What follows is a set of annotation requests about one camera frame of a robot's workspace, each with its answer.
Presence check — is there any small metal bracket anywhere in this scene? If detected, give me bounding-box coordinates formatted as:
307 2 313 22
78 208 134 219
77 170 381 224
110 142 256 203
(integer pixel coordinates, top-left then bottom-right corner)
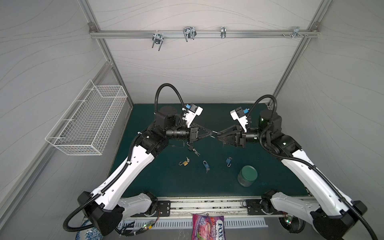
221 27 227 39

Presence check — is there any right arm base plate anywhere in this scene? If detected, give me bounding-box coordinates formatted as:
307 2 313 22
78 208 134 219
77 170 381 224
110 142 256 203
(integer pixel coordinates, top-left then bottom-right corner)
242 199 285 217

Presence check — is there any metal u-bolt clamp left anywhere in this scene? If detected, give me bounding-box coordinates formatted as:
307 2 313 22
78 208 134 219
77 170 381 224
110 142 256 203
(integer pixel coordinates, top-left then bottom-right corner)
152 33 164 51

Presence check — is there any brass padlock with key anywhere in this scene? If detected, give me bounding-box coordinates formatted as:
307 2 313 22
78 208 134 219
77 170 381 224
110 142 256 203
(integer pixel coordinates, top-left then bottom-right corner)
179 157 190 166

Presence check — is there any metal u-bolt clamp middle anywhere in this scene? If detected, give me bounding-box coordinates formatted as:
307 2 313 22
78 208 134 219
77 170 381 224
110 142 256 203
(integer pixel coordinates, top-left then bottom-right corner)
183 27 197 42

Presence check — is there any white wire basket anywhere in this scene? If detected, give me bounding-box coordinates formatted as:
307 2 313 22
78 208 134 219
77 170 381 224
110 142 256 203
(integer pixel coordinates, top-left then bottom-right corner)
45 80 127 156

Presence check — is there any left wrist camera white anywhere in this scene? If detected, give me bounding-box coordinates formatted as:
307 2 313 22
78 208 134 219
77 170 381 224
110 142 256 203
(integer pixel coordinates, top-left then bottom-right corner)
183 104 203 128

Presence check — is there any left black corrugated cable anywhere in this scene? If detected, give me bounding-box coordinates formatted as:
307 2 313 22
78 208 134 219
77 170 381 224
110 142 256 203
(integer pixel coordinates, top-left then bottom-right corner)
62 83 187 232

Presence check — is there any silver padlock with keys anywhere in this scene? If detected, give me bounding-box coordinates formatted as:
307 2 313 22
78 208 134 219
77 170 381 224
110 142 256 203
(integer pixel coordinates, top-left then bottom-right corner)
187 143 200 157
210 131 219 138

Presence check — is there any right black corrugated cable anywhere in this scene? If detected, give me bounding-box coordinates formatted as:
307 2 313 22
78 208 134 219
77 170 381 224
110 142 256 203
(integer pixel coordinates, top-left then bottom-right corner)
247 94 379 240

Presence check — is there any black corrugated cable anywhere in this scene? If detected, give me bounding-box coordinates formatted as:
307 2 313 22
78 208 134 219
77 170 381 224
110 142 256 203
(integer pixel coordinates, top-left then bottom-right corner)
62 83 187 232
247 94 379 240

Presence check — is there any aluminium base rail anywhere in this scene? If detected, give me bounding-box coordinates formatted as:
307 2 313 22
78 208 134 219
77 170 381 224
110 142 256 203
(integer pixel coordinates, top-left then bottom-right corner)
83 196 331 219

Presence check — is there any small blue padlock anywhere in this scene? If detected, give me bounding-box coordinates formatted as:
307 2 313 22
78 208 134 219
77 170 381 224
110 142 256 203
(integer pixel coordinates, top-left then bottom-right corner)
226 157 232 168

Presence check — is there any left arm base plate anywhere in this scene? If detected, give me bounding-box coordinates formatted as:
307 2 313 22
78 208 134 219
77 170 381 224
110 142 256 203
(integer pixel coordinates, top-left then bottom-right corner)
132 201 171 218

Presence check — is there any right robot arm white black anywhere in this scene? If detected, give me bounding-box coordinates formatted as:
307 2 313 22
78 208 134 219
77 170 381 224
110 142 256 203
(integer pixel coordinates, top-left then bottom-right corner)
218 108 367 240

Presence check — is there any blue padlock with keys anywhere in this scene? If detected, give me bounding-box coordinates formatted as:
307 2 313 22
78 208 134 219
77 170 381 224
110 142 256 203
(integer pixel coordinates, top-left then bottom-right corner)
203 161 210 173

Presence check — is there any blue white ceramic plate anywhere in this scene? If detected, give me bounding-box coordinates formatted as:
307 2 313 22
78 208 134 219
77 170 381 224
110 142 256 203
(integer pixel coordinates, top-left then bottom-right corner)
75 227 103 240

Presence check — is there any metal hook bracket right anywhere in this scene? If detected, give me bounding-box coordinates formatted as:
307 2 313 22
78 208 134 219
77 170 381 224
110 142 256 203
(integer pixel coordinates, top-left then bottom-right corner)
282 27 309 39

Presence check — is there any metal u-bolt clamp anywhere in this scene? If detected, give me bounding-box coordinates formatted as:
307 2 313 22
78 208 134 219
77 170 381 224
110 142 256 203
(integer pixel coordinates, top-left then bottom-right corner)
183 27 197 42
152 33 164 51

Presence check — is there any purple candy bag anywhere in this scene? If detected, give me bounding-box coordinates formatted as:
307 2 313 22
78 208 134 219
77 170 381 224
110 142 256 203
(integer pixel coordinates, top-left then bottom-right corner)
191 214 226 240

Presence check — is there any aluminium cross rail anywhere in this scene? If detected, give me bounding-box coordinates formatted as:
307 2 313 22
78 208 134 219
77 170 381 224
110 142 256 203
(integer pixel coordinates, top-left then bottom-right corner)
90 29 321 39

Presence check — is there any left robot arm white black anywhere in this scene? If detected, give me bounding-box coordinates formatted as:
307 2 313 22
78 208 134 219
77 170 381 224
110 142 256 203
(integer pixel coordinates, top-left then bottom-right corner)
78 104 203 236

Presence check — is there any white slotted cable duct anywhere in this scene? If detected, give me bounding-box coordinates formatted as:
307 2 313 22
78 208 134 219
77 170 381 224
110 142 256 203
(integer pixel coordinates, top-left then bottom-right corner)
104 217 268 231

